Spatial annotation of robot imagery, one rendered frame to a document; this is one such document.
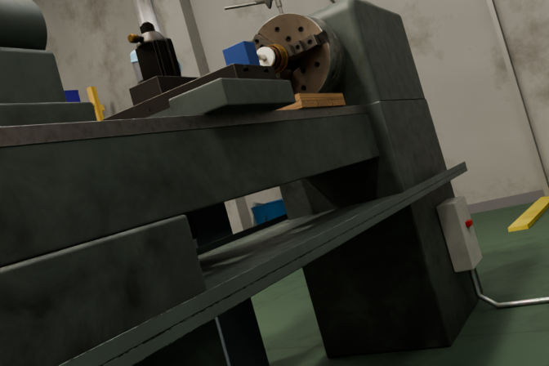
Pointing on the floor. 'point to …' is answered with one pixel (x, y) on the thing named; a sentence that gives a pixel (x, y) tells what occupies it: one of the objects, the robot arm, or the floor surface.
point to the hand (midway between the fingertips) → (270, 4)
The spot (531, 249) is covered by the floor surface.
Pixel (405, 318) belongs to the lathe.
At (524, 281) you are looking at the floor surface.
